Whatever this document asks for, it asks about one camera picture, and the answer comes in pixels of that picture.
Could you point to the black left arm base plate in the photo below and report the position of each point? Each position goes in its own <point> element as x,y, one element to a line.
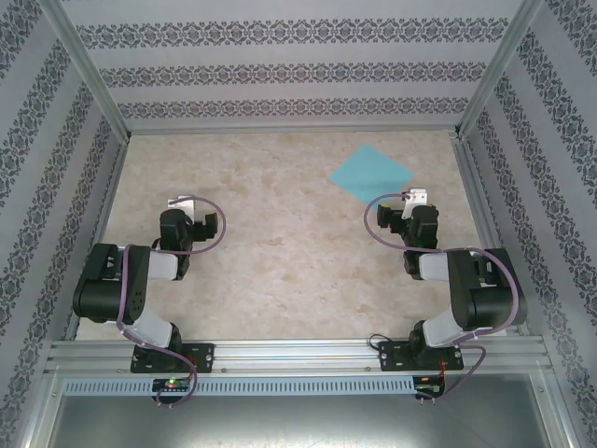
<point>203,357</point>

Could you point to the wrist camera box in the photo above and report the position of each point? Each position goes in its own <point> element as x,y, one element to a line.
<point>184,204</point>
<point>417,196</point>

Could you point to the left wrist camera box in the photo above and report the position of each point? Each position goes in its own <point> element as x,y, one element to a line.
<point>184,204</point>

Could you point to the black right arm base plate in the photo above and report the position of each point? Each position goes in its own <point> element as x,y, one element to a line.
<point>392,357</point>

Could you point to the long aluminium mounting rail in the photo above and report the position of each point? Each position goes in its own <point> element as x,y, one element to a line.
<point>298,357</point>

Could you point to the grey sheet metal panel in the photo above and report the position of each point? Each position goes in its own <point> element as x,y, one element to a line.
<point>298,424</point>

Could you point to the thin aluminium back rail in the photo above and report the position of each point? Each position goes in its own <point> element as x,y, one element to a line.
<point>294,130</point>

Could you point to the circuit board with green light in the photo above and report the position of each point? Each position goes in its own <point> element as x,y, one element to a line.
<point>170,385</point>

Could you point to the aluminium frame post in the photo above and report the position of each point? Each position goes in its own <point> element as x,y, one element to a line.
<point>499,65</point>
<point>88,65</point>

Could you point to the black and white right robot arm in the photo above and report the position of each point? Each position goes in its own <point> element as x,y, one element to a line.
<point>490,298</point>

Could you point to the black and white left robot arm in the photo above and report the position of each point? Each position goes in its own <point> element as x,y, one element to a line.
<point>100,289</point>

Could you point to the light blue cloth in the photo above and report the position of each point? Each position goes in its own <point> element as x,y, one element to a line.
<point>368,172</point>

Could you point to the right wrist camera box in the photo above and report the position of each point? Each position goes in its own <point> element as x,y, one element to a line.
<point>417,196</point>

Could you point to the short aluminium frame strut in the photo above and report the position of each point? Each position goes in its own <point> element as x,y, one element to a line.
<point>557,410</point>
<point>42,410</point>

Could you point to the aluminium side rail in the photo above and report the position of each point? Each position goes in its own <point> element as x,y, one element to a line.
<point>482,224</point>
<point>101,224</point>

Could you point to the small dark circuit board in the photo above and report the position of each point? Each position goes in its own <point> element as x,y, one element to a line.
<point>426,388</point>

